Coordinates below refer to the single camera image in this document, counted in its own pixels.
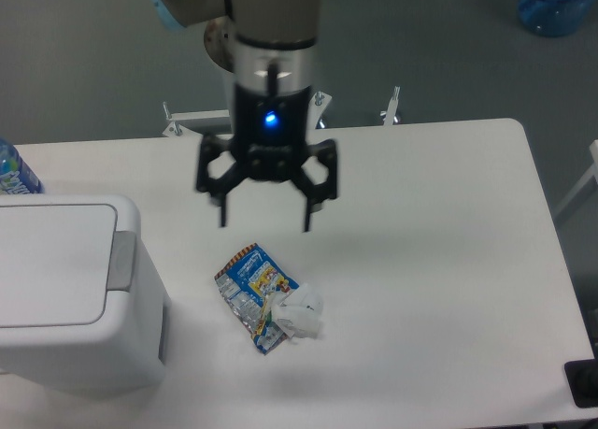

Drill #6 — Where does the white pedestal base frame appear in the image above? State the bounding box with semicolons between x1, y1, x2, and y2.
161;85;403;137

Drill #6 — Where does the large blue water jug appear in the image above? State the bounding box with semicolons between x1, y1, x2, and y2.
517;0;596;37

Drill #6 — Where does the crumpled white paper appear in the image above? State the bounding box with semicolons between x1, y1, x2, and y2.
270;283;323;338

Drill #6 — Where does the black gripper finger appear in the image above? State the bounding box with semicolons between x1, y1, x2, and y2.
195;133;251;227
286;137;340;234

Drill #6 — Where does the white frame at right edge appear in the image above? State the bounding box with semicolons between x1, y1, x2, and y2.
553;140;597;225

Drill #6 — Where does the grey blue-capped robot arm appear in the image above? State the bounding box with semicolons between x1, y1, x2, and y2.
151;0;338;231

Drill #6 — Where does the blue snack wrapper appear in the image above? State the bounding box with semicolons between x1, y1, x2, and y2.
214;243;299;354

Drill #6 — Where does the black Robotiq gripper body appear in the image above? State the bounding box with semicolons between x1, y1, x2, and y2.
231;85;312;182

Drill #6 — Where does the black device at table edge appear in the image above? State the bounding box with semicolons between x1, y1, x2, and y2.
564;359;597;408

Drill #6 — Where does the white push-lid trash can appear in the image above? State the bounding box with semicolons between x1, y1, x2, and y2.
1;194;171;390

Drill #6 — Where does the blue labelled plastic bottle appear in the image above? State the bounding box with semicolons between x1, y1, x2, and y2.
1;139;45;194

